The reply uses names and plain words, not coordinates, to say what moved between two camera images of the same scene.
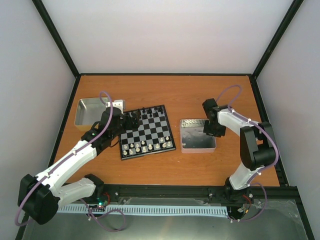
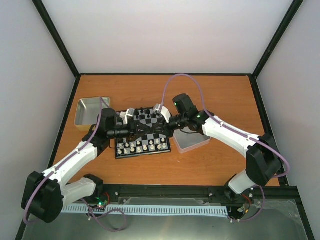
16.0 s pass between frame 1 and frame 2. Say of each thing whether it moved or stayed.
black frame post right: stayed
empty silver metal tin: stayed
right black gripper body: moved
